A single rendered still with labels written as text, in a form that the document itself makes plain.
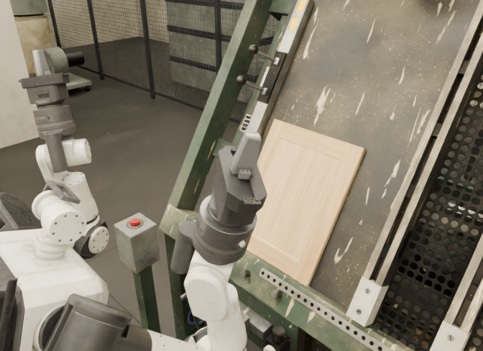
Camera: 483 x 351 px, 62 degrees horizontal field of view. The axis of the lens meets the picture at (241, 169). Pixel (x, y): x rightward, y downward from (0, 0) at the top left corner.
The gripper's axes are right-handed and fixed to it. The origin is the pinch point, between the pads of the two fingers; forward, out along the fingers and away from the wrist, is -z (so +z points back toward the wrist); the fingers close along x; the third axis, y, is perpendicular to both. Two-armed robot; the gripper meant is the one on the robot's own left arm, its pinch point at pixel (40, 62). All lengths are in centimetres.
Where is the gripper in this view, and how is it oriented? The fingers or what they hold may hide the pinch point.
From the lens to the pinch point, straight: 112.4
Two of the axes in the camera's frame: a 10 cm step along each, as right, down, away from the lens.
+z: 1.3, 9.6, 2.4
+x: 9.7, -0.7, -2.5
